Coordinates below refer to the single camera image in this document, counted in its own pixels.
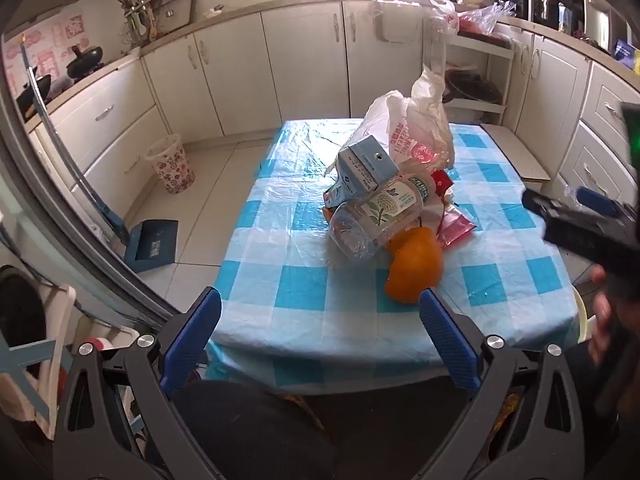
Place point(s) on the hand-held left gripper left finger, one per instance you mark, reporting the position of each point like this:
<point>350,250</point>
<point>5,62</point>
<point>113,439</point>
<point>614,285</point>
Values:
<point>192,335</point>

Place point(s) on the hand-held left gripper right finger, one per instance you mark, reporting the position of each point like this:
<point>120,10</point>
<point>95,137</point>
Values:
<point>450,340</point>

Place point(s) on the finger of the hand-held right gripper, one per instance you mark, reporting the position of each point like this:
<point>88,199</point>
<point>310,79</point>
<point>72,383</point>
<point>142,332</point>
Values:
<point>535,202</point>
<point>595,199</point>

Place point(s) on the large orange peel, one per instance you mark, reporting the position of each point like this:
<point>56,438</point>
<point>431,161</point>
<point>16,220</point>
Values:
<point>415,270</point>

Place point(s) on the white printed plastic bag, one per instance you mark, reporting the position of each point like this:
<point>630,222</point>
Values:
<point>425,125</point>

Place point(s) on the person's right hand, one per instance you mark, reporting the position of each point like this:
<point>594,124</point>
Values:
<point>600,305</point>

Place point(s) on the yellow pink snack wrapper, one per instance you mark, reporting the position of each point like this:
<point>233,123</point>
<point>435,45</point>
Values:
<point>452,230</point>

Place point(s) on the red wrapper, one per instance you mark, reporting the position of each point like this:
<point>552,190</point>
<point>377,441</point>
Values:
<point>440,182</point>

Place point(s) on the blue checked tablecloth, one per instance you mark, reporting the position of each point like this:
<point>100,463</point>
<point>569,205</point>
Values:
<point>280,260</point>

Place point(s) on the dark pan with lid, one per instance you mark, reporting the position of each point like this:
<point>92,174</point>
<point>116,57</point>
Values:
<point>470,87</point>

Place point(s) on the clear plastic bottle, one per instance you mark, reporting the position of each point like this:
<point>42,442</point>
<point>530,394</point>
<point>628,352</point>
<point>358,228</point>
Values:
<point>370,220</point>

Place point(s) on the white shelf rack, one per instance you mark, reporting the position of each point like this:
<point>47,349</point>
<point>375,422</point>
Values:
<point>492,52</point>

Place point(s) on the floral wastebasket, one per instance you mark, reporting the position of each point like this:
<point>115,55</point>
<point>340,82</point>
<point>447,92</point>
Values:
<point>172,170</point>

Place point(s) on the light blue drink carton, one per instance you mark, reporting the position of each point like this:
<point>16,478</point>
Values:
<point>360,165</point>

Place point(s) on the clear plastic food bag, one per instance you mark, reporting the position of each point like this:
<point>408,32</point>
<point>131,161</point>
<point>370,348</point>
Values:
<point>487,17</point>

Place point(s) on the black kitchen appliance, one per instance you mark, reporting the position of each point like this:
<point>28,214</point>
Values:
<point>547,10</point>

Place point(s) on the white red shopping bag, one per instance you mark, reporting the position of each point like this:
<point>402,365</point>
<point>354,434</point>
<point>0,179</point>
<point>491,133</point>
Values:
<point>445,12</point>

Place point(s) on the white kitchen cabinets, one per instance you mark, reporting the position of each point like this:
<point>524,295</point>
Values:
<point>300,60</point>

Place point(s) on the black frying pan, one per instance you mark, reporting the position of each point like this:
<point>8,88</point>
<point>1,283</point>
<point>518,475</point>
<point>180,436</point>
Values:
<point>35,92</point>

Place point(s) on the black wok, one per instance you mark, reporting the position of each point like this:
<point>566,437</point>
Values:
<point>85,60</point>

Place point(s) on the kitchen utensil rack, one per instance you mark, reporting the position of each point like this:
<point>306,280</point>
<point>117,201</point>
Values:
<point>137,15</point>

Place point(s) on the white plastic frame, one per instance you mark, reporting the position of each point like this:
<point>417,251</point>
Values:
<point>55,320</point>

